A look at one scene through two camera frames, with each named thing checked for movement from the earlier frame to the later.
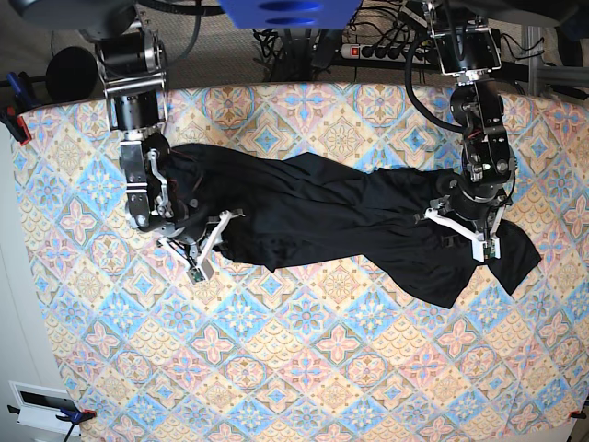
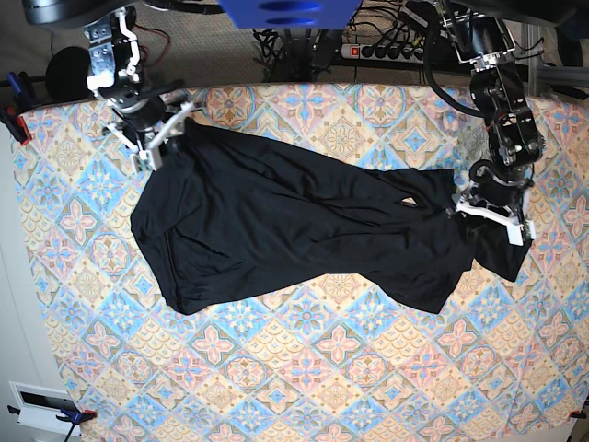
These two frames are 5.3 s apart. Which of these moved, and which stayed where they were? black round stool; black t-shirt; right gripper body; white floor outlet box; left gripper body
Moved: black t-shirt; right gripper body; left gripper body
Stayed: black round stool; white floor outlet box
